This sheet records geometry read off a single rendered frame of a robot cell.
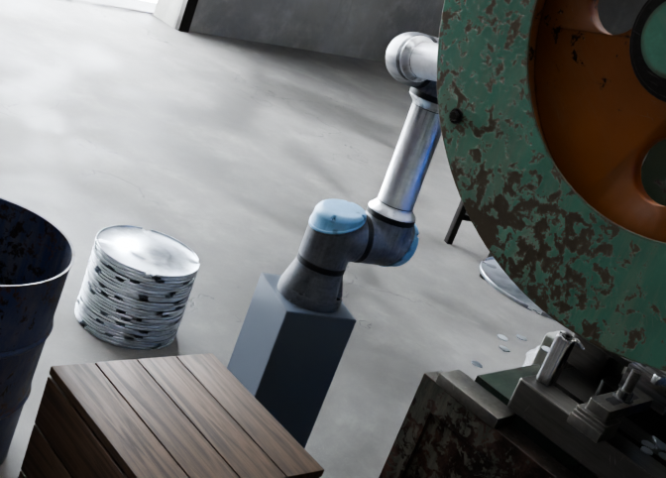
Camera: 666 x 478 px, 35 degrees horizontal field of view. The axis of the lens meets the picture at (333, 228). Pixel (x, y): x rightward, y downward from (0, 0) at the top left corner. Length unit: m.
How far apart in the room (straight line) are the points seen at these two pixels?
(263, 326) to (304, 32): 5.20
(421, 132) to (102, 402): 0.90
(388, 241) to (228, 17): 4.74
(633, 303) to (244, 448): 0.86
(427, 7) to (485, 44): 6.74
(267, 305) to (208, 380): 0.32
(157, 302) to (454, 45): 1.49
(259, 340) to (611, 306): 1.16
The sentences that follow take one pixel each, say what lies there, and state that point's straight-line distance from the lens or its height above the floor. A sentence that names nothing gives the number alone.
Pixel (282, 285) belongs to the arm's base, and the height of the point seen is 0.47.
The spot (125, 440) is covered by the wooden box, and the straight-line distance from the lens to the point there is 1.90.
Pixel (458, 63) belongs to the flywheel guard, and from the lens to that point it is 1.58.
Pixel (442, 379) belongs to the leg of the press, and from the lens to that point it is 1.85.
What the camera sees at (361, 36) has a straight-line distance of 7.88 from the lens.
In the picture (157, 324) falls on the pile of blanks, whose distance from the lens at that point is 2.88.
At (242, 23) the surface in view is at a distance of 7.09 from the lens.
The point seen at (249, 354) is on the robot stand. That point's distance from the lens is 2.46.
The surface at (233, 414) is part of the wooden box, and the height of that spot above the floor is 0.35.
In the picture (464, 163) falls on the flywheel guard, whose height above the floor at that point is 1.04.
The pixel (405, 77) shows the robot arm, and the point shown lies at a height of 1.01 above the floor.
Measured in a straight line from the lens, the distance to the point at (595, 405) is 1.73.
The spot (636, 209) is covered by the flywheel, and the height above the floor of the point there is 1.09.
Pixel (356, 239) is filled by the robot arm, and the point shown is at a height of 0.63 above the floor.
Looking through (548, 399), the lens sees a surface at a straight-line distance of 1.79.
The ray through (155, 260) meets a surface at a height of 0.23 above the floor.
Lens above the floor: 1.40
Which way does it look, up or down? 19 degrees down
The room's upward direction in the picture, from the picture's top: 21 degrees clockwise
